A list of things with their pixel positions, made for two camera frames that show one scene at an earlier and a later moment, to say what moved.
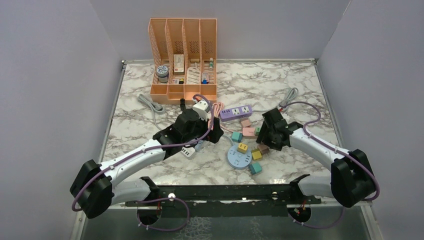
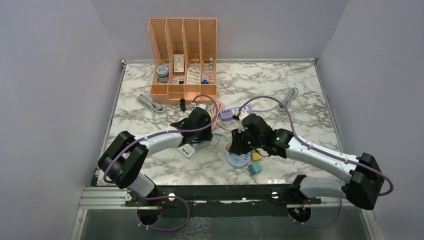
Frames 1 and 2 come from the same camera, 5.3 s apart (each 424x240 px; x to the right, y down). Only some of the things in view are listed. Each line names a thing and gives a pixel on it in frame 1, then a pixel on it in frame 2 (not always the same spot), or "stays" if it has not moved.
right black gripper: [263, 137] → [237, 146]
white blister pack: [193, 75] stays
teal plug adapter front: [255, 168] stays
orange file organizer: [184, 59] stays
